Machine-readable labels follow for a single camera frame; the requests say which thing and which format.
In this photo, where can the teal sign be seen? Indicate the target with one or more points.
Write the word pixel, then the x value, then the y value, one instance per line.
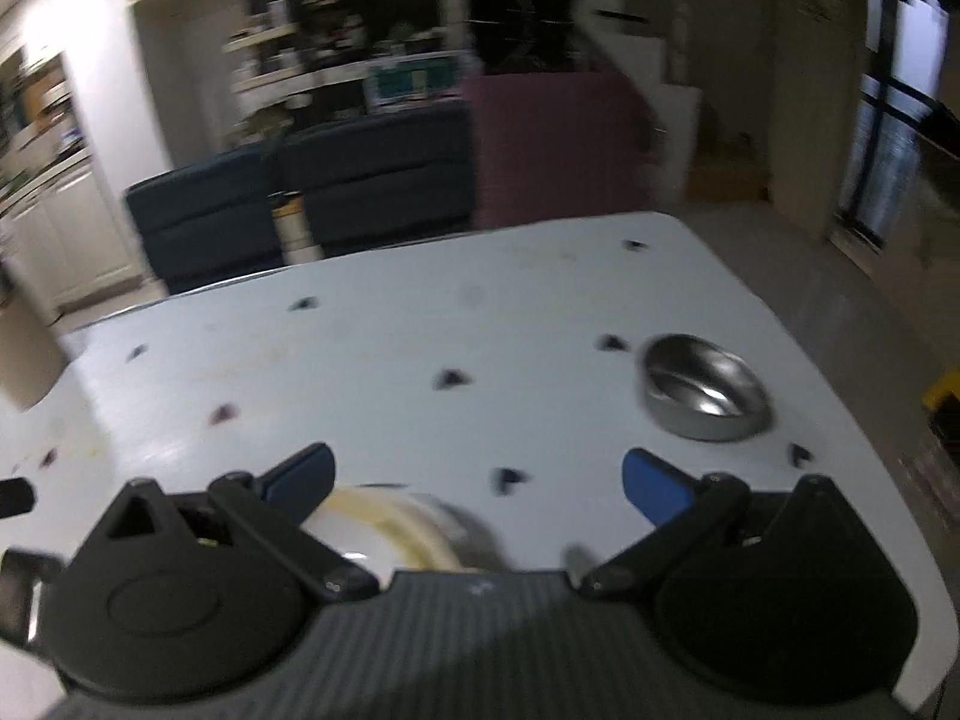
pixel 411 84

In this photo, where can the white staircase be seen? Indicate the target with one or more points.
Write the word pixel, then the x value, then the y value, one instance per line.
pixel 667 90

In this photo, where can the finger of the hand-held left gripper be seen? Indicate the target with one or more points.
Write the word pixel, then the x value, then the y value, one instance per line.
pixel 26 596
pixel 15 499

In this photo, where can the white storage shelf rack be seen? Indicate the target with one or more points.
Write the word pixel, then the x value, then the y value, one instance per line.
pixel 270 52

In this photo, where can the black vest with white trim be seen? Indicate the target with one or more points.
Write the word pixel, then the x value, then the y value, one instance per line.
pixel 525 0

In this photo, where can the dark blue chair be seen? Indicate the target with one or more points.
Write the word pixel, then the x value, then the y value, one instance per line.
pixel 379 172
pixel 206 217

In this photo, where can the beige canister with metal lid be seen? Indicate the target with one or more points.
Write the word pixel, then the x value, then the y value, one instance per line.
pixel 26 345

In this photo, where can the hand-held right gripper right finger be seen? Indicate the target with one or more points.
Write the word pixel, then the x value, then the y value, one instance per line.
pixel 656 491

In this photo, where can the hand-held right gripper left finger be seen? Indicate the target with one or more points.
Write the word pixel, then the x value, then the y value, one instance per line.
pixel 300 476

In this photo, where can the white kitchen cabinets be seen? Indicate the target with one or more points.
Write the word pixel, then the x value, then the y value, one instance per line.
pixel 67 232

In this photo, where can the round steel bowl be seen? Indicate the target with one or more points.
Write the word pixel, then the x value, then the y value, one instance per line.
pixel 701 390

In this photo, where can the beige cylinder stand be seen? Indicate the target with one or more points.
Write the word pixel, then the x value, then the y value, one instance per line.
pixel 295 229

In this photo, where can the yellow box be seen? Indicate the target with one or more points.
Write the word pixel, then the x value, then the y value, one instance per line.
pixel 943 388

